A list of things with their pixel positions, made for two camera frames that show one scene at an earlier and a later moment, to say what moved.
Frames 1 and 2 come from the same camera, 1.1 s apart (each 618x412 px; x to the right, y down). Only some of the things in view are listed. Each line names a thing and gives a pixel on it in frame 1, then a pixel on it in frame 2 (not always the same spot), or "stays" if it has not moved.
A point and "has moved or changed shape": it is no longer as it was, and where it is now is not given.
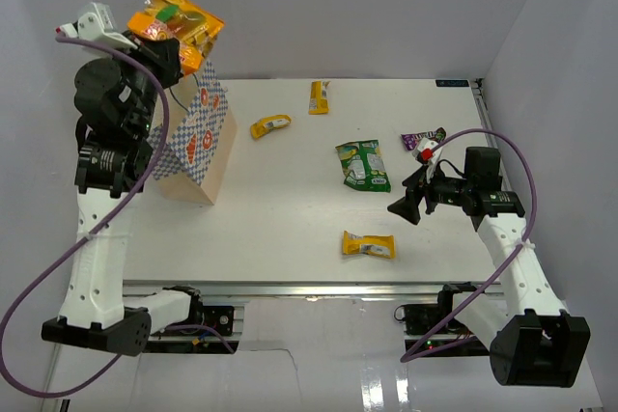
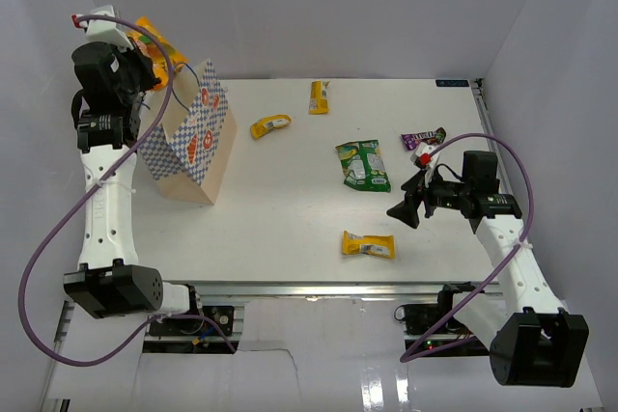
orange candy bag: x=171 y=14 has moved or changed shape
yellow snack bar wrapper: x=378 y=245 stays
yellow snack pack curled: x=265 y=124 stays
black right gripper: x=422 y=183 stays
